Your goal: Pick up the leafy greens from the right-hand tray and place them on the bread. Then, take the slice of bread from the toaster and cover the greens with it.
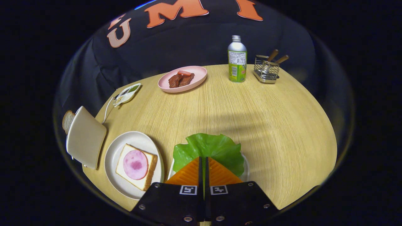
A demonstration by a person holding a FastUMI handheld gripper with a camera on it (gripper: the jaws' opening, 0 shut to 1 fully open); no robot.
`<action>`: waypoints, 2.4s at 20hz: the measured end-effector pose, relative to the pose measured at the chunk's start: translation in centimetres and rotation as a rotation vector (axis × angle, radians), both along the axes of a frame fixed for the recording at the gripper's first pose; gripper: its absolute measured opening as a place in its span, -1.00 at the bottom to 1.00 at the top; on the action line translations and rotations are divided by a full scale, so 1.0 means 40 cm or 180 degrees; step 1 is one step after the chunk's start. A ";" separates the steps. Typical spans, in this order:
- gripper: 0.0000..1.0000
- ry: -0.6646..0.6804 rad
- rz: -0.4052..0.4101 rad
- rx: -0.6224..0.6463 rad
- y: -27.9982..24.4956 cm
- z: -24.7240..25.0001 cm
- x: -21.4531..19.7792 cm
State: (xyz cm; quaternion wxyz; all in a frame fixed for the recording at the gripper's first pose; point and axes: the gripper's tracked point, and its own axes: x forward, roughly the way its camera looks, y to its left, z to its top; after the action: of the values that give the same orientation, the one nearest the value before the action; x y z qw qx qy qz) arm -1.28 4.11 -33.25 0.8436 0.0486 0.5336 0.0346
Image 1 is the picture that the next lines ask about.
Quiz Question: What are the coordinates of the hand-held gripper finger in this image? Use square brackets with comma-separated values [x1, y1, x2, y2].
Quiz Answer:
[130, 156, 205, 226]
[205, 156, 280, 226]

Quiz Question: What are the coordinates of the green lettuce leaf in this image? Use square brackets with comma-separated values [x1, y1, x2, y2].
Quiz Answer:
[173, 133, 245, 177]

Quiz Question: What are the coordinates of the toasted bread slice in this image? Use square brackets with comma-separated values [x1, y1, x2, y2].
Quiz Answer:
[62, 110, 76, 135]

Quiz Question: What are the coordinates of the white squarish dish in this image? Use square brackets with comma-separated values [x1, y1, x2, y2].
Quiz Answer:
[168, 151, 250, 182]

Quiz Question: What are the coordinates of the pink ham slice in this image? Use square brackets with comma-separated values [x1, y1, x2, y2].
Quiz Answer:
[123, 150, 149, 180]

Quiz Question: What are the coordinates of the round white plate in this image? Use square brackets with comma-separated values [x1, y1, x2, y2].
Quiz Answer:
[104, 131, 165, 200]

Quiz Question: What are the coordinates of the bread slice under ham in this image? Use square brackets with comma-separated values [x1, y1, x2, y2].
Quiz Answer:
[115, 144, 158, 191]

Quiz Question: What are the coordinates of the brown meat piece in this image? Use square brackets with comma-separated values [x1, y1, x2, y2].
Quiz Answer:
[179, 73, 195, 87]
[168, 74, 183, 89]

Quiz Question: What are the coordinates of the pink plate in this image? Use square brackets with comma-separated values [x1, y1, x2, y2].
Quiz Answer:
[158, 66, 208, 93]

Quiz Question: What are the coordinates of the white divided dish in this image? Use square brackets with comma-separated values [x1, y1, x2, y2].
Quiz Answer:
[113, 83, 141, 107]

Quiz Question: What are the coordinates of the silver bottle with green label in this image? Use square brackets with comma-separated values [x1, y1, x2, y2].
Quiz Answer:
[228, 35, 247, 83]

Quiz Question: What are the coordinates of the white toaster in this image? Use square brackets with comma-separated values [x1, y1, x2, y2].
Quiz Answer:
[66, 106, 107, 170]

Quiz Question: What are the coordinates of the black backdrop cloth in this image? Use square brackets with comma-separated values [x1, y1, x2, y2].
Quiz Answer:
[55, 0, 355, 132]

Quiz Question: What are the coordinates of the white toaster cable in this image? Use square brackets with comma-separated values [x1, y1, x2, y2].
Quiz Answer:
[102, 94, 121, 123]

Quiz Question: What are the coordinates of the metal wire utensil holder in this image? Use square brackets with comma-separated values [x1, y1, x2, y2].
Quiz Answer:
[253, 55, 280, 84]

